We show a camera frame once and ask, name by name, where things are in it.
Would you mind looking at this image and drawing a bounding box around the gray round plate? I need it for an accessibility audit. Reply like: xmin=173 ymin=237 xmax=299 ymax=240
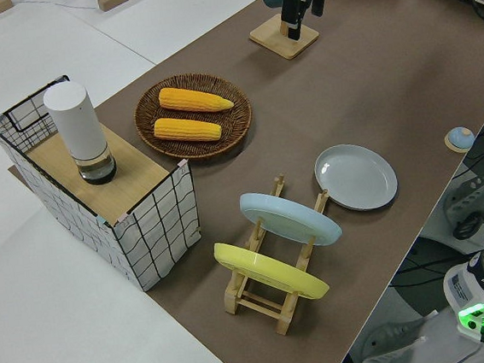
xmin=311 ymin=138 xmax=401 ymax=216

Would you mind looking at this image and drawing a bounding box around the light blue plate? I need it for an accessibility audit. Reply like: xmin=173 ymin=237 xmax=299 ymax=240
xmin=238 ymin=184 xmax=344 ymax=255

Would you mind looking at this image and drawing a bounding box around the yellow plate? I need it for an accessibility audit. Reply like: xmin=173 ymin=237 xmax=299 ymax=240
xmin=212 ymin=232 xmax=332 ymax=310

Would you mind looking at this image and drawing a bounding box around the wooden mug tree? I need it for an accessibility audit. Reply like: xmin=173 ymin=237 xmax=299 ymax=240
xmin=244 ymin=0 xmax=323 ymax=65

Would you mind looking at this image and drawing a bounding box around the yellow corn cob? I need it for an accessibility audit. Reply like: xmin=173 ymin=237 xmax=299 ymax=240
xmin=152 ymin=112 xmax=225 ymax=148
xmin=158 ymin=80 xmax=236 ymax=118

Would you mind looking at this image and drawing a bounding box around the round wicker tray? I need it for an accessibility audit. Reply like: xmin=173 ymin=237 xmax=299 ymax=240
xmin=130 ymin=67 xmax=257 ymax=168

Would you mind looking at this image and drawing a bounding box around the wooden board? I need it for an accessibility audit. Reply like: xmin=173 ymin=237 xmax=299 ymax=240
xmin=21 ymin=115 xmax=174 ymax=226

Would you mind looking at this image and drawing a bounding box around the white power strip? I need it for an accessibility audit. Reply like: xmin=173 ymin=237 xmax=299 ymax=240
xmin=440 ymin=166 xmax=484 ymax=231

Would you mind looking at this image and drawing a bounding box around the white cylinder device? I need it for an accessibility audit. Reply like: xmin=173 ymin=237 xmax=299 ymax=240
xmin=41 ymin=79 xmax=119 ymax=190

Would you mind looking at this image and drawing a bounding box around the wooden dish rack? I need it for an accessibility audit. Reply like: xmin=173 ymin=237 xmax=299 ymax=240
xmin=211 ymin=169 xmax=343 ymax=342

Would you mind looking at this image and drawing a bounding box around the white plastic cover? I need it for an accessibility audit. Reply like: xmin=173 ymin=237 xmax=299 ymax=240
xmin=331 ymin=306 xmax=462 ymax=363

